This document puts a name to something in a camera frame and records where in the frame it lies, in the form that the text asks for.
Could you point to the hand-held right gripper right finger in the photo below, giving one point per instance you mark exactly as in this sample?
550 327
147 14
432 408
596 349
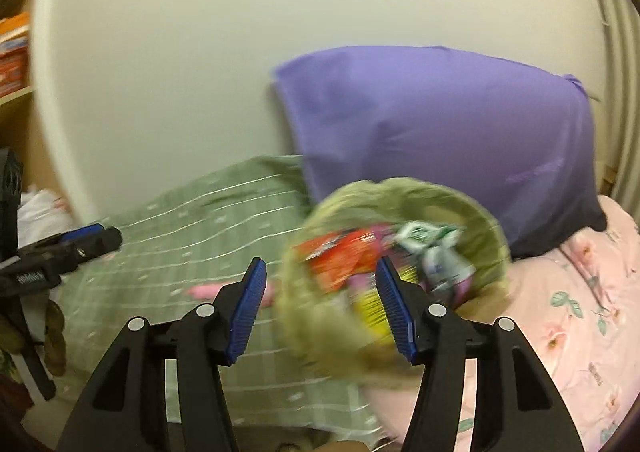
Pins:
395 307

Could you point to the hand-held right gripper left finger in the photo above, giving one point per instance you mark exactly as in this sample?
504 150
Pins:
247 307

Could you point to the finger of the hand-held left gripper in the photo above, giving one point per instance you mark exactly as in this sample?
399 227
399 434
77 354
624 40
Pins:
80 233
95 247

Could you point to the yellow snack packet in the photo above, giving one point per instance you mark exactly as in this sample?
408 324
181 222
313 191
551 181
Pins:
372 312

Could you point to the pink candy wrapper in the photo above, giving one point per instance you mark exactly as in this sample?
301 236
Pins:
385 238

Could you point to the green white carton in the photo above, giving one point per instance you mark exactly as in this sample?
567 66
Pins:
420 234

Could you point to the person's left hand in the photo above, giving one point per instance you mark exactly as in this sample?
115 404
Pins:
55 332

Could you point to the pink caterpillar toy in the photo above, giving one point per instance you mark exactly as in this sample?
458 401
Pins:
207 291

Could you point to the white plastic bag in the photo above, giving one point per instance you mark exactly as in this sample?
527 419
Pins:
42 212

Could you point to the green checked tablecloth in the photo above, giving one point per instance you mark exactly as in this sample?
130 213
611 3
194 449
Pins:
200 232

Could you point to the wooden shelf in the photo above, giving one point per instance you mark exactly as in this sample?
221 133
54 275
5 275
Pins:
15 122

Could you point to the pink floral blanket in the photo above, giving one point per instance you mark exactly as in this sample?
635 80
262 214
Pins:
560 292

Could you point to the red plastic basket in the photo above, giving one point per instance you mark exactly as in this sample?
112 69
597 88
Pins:
12 74

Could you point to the purple pillow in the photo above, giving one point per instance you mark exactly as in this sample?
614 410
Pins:
440 132

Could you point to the striped curtain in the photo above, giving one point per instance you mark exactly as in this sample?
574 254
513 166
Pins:
622 107

